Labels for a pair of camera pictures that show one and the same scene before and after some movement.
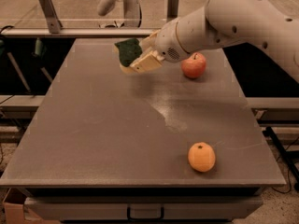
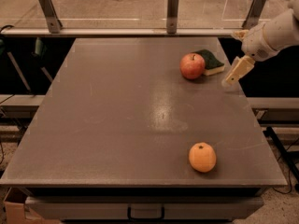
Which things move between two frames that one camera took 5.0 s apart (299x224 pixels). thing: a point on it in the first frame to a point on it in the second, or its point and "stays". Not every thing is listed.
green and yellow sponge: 128,50 to 212,65
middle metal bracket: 173,0 stays
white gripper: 168,45 to 254,43
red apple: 194,65 stays
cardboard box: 15,212 stays
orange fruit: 201,157 stays
